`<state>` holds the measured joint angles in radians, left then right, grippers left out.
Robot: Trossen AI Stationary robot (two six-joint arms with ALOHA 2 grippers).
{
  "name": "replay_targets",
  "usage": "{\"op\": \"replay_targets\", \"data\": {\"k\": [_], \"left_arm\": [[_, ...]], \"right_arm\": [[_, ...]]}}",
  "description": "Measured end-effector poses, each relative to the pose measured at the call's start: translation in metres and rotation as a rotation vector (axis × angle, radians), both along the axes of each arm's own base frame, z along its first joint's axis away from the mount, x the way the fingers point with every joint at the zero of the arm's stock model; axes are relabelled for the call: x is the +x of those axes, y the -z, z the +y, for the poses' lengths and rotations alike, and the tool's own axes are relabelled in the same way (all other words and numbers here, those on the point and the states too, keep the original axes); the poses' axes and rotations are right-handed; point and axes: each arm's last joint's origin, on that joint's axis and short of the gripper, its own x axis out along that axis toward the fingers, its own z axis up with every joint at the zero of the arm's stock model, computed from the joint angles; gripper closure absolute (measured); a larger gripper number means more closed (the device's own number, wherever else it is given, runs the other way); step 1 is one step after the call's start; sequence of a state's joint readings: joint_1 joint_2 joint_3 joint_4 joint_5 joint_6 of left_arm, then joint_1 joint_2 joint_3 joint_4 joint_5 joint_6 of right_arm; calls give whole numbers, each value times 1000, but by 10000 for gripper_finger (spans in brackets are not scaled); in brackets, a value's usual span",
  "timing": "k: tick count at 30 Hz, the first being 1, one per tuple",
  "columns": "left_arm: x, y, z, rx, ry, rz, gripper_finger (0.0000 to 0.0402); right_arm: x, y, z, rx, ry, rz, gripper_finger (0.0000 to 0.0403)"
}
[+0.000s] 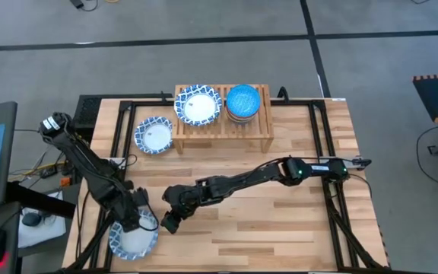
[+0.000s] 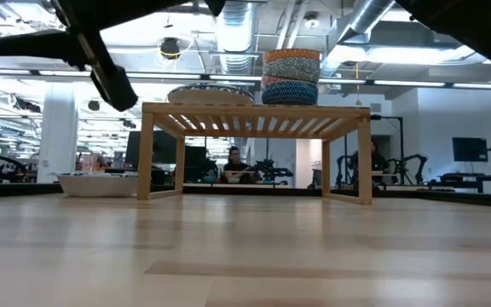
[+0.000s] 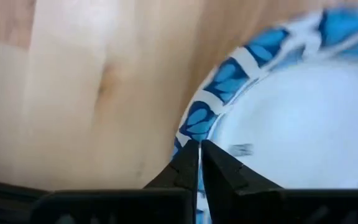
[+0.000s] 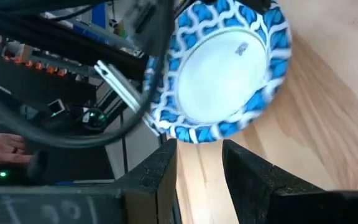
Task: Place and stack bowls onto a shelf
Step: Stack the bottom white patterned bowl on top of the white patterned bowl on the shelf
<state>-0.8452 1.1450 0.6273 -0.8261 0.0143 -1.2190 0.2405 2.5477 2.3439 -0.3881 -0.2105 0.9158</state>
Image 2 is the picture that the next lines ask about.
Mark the white column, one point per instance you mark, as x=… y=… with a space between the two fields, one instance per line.
x=58 y=132

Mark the black overhead camera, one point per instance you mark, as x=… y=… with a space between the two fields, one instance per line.
x=170 y=48

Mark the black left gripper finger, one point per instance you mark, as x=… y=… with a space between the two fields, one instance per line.
x=119 y=91

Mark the black desk monitor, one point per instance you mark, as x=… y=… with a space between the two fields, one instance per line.
x=195 y=162
x=151 y=147

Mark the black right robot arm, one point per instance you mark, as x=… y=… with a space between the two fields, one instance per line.
x=475 y=21

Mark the wooden slatted shelf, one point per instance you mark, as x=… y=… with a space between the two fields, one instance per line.
x=254 y=110

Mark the black work table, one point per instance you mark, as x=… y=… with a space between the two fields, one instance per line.
x=467 y=178

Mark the shallow blue white patterned bowl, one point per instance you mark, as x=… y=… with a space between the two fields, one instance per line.
x=211 y=87
x=211 y=97
x=96 y=185

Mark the grey bowl with red inside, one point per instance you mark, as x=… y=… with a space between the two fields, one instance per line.
x=290 y=70

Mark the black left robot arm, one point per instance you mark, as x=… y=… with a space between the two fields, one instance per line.
x=24 y=47

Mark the person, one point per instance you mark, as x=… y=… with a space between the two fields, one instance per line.
x=237 y=166
x=379 y=164

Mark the orange bowl with blue inside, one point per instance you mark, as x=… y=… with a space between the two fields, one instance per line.
x=292 y=55

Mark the striped bowl with red outside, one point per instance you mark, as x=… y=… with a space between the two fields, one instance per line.
x=277 y=81

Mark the black wall monitor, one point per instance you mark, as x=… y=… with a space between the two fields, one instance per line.
x=469 y=149

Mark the long ceiling light strip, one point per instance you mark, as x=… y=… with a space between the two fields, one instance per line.
x=164 y=77

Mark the round silver air duct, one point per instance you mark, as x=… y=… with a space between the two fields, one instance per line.
x=237 y=38

